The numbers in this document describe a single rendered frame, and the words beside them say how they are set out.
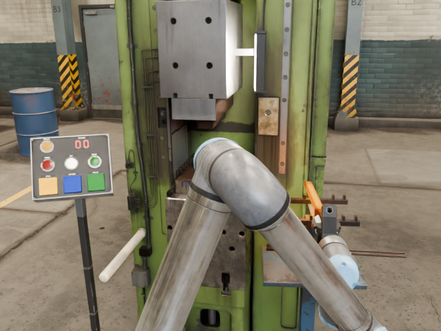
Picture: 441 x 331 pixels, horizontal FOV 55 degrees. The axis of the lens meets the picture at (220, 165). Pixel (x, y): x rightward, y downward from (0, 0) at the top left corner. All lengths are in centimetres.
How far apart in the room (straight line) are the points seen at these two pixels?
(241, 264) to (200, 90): 82
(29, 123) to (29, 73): 328
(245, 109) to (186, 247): 143
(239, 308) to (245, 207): 136
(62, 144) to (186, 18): 78
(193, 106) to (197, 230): 98
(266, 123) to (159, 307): 112
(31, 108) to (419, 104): 612
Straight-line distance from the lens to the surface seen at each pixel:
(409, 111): 795
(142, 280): 240
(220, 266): 204
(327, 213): 139
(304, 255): 95
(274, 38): 191
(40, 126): 637
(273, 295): 232
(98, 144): 200
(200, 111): 186
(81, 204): 211
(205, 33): 182
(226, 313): 225
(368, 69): 775
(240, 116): 232
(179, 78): 186
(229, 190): 85
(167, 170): 214
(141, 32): 206
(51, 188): 197
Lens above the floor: 164
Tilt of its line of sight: 18 degrees down
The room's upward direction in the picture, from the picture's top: 1 degrees counter-clockwise
